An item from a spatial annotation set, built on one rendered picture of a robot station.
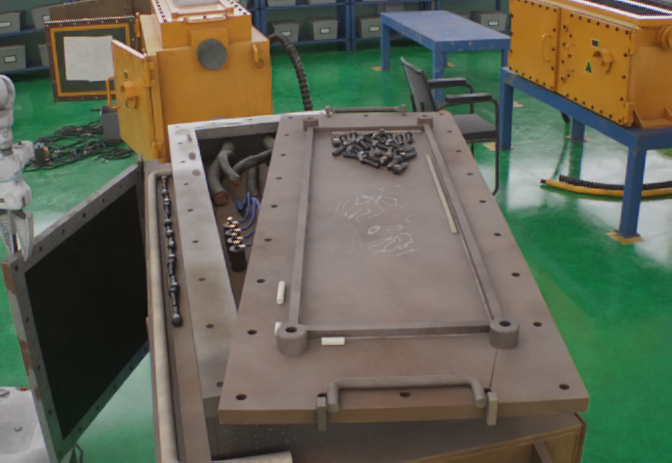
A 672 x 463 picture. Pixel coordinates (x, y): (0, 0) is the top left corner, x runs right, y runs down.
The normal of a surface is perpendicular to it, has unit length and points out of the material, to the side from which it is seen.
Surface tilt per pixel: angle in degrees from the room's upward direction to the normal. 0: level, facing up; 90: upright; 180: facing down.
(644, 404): 0
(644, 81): 90
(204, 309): 0
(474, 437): 0
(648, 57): 90
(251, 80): 90
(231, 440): 90
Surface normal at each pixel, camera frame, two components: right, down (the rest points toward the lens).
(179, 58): 0.24, 0.38
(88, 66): -0.08, 0.40
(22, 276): 0.97, 0.07
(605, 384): -0.04, -0.92
